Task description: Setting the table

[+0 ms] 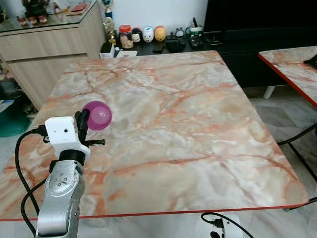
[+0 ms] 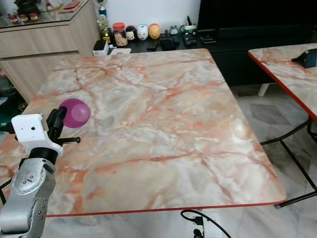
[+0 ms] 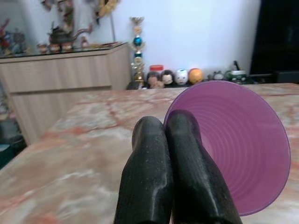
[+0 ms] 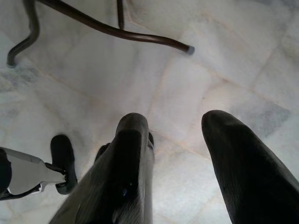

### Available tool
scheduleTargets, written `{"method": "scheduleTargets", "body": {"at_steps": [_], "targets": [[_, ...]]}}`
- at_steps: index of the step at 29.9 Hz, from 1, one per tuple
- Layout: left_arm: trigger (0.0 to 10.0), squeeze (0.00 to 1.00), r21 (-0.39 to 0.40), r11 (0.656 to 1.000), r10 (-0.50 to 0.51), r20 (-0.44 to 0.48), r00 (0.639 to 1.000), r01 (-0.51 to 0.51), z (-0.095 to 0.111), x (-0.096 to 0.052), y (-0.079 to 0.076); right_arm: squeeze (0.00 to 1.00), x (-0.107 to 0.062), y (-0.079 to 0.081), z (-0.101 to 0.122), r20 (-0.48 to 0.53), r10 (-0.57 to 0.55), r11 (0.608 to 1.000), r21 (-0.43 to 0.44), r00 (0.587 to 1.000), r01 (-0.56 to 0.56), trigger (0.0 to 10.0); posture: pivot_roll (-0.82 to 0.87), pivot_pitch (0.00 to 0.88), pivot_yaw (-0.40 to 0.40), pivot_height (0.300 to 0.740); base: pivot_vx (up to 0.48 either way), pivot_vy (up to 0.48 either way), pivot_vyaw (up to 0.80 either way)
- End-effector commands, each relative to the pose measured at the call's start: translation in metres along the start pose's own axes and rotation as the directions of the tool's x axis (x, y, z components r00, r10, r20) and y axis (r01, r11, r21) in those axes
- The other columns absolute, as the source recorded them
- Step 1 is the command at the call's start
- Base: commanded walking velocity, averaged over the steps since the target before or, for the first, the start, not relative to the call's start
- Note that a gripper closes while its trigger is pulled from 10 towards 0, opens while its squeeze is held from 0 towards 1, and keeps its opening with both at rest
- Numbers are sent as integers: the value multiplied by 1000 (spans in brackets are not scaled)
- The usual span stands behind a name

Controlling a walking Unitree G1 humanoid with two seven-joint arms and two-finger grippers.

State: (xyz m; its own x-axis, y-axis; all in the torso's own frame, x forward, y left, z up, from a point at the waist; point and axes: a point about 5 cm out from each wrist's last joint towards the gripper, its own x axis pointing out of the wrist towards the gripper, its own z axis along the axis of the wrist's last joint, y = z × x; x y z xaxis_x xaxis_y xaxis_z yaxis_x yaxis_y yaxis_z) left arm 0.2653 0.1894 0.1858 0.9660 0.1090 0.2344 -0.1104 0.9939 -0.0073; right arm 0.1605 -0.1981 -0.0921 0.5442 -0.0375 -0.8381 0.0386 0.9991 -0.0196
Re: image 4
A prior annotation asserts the dark brown metal chair leg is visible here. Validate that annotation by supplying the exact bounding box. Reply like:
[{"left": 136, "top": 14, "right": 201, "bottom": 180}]
[
  {"left": 7, "top": 0, "right": 41, "bottom": 68},
  {"left": 38, "top": 0, "right": 195, "bottom": 56},
  {"left": 116, "top": 0, "right": 125, "bottom": 29}
]

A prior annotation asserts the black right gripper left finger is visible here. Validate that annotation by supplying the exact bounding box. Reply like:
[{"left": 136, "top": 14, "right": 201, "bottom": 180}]
[{"left": 49, "top": 112, "right": 155, "bottom": 224}]

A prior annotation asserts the black robot foot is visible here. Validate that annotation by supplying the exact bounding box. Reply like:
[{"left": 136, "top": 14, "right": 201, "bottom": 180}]
[{"left": 50, "top": 134, "right": 78, "bottom": 196}]

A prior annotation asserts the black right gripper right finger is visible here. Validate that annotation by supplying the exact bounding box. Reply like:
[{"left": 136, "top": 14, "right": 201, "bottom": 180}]
[{"left": 201, "top": 110, "right": 299, "bottom": 224}]

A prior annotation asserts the silver robot lower leg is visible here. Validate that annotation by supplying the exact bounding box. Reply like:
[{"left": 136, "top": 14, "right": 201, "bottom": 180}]
[{"left": 0, "top": 146, "right": 67, "bottom": 201}]

